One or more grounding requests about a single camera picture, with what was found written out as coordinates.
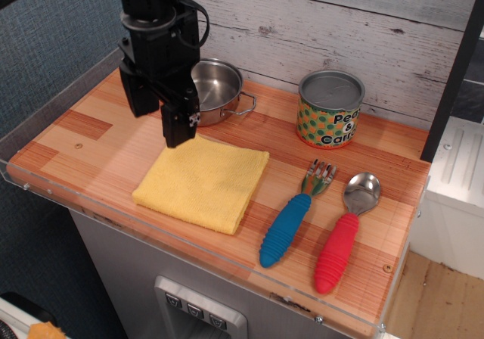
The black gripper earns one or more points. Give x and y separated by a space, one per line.
159 55

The small stainless steel pot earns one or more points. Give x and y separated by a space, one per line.
219 87

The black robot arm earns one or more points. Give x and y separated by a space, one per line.
158 6

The yellow folded towel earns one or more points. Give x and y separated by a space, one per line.
202 182

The clear acrylic table guard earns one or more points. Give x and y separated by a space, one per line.
85 151

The peas and carrots toy can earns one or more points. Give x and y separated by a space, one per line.
328 108

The grey dispenser panel with buttons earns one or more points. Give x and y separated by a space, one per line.
188 314

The orange plush object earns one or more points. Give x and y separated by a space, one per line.
45 330

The white cabinet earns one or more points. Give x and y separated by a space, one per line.
448 227

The fork with blue handle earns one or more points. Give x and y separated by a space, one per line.
282 231

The spoon with red handle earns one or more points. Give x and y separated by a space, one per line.
361 195

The black vertical post right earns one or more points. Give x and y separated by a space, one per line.
455 79

